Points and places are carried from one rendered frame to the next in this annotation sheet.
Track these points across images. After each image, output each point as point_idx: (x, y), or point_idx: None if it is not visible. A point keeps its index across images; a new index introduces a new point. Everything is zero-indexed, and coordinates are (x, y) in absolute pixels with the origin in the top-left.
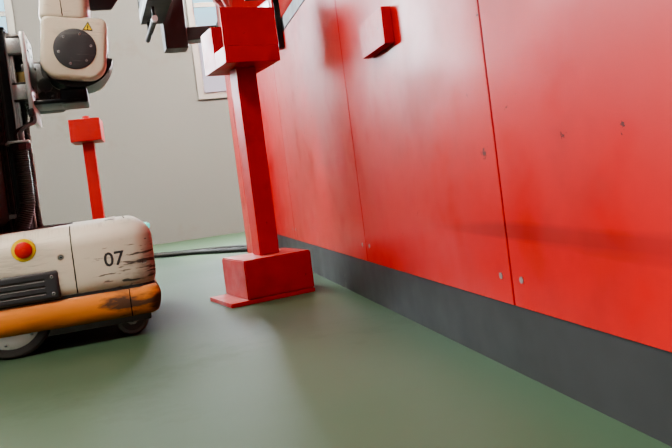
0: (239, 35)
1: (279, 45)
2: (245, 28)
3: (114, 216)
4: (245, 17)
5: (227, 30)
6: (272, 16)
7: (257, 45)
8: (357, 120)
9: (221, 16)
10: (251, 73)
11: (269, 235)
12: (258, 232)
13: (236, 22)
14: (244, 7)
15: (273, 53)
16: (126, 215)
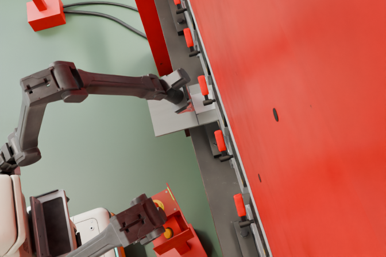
0: (167, 246)
1: (186, 136)
2: (171, 243)
3: (93, 228)
4: (170, 241)
5: (159, 250)
6: (189, 231)
7: (179, 242)
8: None
9: (154, 249)
10: None
11: (185, 250)
12: (179, 253)
13: (165, 245)
14: (170, 240)
15: (189, 238)
16: (97, 214)
